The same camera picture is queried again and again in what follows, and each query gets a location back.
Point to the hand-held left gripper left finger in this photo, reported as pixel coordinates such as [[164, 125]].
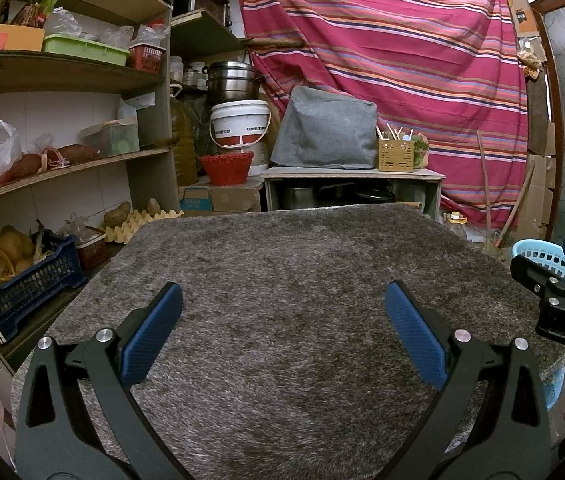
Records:
[[155, 335]]

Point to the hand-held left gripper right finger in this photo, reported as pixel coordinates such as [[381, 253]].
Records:
[[415, 342]]

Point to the light blue plastic basket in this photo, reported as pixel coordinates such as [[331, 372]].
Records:
[[545, 252]]

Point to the slanted wooden stick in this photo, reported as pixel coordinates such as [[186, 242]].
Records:
[[517, 205]]

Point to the plastic bottle with yellow cap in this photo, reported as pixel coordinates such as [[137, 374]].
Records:
[[455, 225]]

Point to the straight wooden stick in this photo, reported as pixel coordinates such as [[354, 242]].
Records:
[[485, 185]]

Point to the small brown wicker basket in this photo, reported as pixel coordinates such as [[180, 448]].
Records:
[[93, 252]]

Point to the cardboard egg tray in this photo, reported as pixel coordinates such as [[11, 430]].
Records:
[[137, 227]]

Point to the large potato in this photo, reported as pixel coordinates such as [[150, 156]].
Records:
[[117, 214]]

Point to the small potato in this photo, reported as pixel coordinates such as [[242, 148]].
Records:
[[153, 206]]

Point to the blue plastic crate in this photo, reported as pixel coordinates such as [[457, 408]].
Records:
[[32, 290]]

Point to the cardboard box with blue print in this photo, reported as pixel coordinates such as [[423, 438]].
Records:
[[222, 200]]

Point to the bag of green vegetables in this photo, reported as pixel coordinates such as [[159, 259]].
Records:
[[421, 152]]

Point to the net bag of potatoes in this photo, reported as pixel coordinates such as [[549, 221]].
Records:
[[10, 247]]

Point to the bamboo utensil holder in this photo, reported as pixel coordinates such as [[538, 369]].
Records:
[[396, 156]]

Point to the red woven basket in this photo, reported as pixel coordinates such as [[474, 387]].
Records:
[[226, 170]]

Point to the low wooden cabinet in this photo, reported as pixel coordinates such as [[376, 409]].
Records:
[[352, 173]]

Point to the yellow oil bottle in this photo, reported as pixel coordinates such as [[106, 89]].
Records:
[[182, 145]]

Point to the sweet potato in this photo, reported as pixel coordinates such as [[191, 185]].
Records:
[[25, 166], [80, 154]]

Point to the hanging dried bundle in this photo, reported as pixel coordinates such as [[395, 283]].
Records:
[[531, 62]]

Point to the clear plastic container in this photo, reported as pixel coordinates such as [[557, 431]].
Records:
[[110, 137]]

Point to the white plastic bucket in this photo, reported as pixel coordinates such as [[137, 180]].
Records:
[[240, 125]]

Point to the grey fabric cover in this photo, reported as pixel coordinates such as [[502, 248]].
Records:
[[325, 130]]

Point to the white plastic bag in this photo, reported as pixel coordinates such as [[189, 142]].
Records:
[[0, 152]]

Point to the pink striped cloth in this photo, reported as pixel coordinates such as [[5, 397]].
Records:
[[387, 75]]

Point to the brown cardboard carton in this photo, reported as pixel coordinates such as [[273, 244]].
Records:
[[520, 7]]

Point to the steel pot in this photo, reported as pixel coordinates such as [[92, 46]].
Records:
[[232, 82]]

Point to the white jars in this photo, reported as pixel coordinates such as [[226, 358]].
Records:
[[187, 72]]

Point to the small red plastic basket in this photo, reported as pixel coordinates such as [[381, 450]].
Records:
[[147, 57]]

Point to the wooden shelf unit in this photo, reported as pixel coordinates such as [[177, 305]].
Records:
[[62, 72]]

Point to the green plastic tray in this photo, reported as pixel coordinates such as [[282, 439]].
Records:
[[85, 50]]

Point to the clear plastic bag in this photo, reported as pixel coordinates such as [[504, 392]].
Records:
[[62, 22]]

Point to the yellow cardboard box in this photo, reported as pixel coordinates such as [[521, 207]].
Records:
[[2, 37]]

